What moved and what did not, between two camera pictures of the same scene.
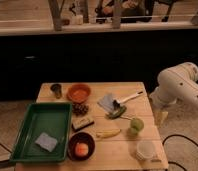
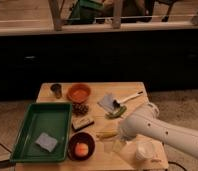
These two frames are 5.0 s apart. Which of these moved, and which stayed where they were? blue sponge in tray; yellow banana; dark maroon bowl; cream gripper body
Moved: cream gripper body
Stayed: dark maroon bowl; blue sponge in tray; yellow banana
